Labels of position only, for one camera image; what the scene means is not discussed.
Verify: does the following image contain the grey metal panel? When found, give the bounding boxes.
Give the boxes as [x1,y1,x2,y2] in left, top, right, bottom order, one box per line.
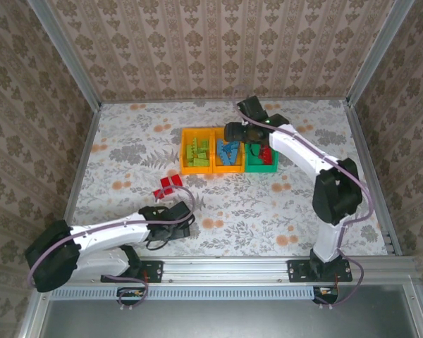
[38,285,423,338]

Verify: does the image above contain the aluminium table side rail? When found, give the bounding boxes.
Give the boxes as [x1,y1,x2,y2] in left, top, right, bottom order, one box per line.
[342,100,403,256]
[51,104,103,258]

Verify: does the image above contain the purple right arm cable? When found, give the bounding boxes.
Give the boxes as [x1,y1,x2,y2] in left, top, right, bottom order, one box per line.
[232,85,374,311]

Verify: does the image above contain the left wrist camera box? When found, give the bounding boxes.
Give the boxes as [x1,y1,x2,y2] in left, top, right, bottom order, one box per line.
[167,201,194,223]

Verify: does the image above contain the floral patterned table cover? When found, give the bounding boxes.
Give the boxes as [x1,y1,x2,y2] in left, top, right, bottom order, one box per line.
[61,100,399,258]

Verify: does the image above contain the thin black left gripper cable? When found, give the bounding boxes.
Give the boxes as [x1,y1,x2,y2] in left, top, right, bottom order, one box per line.
[146,234,171,251]

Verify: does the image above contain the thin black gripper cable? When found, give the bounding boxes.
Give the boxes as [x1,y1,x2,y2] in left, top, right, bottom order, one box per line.
[146,234,171,251]
[247,142,266,163]

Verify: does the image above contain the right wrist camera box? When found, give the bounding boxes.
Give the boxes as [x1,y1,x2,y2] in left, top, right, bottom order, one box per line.
[236,95,269,123]

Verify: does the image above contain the aluminium frame post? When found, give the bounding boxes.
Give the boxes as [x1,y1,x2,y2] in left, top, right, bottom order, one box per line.
[344,0,416,107]
[25,0,103,110]

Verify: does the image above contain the aluminium table back rail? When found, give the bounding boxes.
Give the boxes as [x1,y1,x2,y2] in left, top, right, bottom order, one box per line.
[100,99,346,105]

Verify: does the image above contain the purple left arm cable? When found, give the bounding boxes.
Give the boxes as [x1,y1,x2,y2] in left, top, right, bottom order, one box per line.
[27,185,197,313]

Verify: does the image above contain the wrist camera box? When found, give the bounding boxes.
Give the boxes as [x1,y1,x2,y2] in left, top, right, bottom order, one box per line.
[167,201,194,223]
[236,95,269,123]

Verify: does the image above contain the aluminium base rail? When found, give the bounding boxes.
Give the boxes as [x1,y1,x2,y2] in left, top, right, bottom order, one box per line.
[70,256,415,282]

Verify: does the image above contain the orange plastic bin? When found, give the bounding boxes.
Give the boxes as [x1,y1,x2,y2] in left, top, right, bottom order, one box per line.
[180,127,214,175]
[211,126,247,175]

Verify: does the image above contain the green plastic bin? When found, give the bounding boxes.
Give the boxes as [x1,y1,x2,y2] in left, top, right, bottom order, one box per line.
[244,139,279,173]

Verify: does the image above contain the thin black right gripper cable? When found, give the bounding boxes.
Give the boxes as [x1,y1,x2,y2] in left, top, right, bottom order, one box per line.
[247,142,266,163]

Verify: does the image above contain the slotted grey cable duct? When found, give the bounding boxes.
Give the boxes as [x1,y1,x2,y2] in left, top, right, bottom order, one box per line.
[52,285,317,301]

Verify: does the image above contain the black connector box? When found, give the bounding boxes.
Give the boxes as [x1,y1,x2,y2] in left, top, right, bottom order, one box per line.
[312,285,339,306]
[116,287,145,306]

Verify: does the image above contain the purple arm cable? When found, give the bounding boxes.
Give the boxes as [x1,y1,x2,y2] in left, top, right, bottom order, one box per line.
[232,85,374,311]
[27,185,197,313]

